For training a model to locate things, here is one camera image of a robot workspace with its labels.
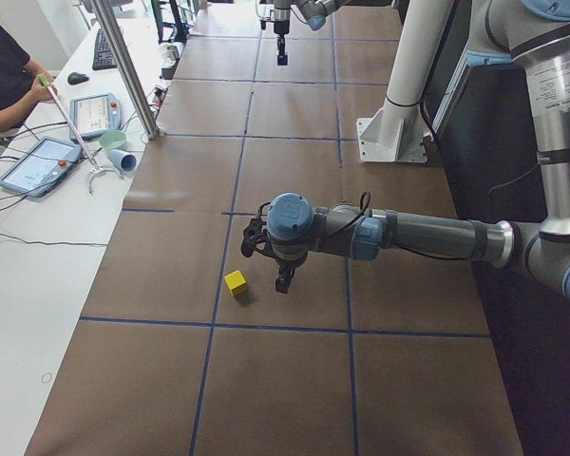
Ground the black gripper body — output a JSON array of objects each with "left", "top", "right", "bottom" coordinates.
[
  {"left": 273, "top": 19, "right": 289, "bottom": 38},
  {"left": 274, "top": 253, "right": 300, "bottom": 281}
]

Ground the yellow wooden block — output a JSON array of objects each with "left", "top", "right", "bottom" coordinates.
[{"left": 224, "top": 270, "right": 248, "bottom": 297}]

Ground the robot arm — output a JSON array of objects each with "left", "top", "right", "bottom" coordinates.
[
  {"left": 259, "top": 0, "right": 349, "bottom": 66},
  {"left": 241, "top": 1, "right": 570, "bottom": 301}
]

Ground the silver metal cylinder weight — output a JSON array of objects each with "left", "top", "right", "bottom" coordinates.
[{"left": 163, "top": 44, "right": 181, "bottom": 61}]

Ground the black keyboard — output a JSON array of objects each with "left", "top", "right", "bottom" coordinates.
[{"left": 91, "top": 28, "right": 118, "bottom": 71}]

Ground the light blue plastic cup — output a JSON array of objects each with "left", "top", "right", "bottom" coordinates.
[{"left": 107, "top": 149, "right": 137, "bottom": 173}]

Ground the green plastic bowl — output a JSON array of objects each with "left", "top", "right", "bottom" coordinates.
[{"left": 99, "top": 130, "right": 127, "bottom": 150}]

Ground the far teach pendant tablet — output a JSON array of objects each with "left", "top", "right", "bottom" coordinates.
[{"left": 69, "top": 92, "right": 122, "bottom": 141}]

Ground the teach pendant tablet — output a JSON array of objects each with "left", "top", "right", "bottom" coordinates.
[
  {"left": 69, "top": 92, "right": 122, "bottom": 141},
  {"left": 0, "top": 137, "right": 82, "bottom": 198}
]

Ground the black computer mouse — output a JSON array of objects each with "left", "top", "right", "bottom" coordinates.
[{"left": 66, "top": 72, "right": 89, "bottom": 86}]

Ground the long grabber stick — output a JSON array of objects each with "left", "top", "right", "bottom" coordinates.
[{"left": 36, "top": 73, "right": 124, "bottom": 195}]

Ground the near teach pendant tablet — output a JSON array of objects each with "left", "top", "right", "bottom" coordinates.
[{"left": 0, "top": 137, "right": 82, "bottom": 198}]

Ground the person in black shirt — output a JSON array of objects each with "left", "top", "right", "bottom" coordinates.
[{"left": 0, "top": 25, "right": 53, "bottom": 132}]

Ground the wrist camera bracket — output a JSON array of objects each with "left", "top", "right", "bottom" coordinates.
[{"left": 240, "top": 202, "right": 273, "bottom": 257}]

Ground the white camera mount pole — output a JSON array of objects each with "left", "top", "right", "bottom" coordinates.
[{"left": 372, "top": 0, "right": 454, "bottom": 143}]

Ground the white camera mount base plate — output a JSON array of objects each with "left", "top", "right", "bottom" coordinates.
[{"left": 356, "top": 118, "right": 428, "bottom": 163}]

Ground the aluminium frame post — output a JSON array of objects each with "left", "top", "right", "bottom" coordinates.
[{"left": 90, "top": 0, "right": 160, "bottom": 141}]

